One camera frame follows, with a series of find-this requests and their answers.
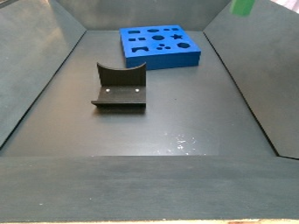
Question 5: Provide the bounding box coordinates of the blue shape-sorting foam board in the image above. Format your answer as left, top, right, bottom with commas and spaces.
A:
119, 24, 201, 70

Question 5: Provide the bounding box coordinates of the green hexagonal prism peg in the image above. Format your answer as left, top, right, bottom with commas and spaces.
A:
229, 0, 255, 16

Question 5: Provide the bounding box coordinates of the black curved holder bracket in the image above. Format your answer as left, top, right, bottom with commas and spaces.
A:
90, 64, 145, 107

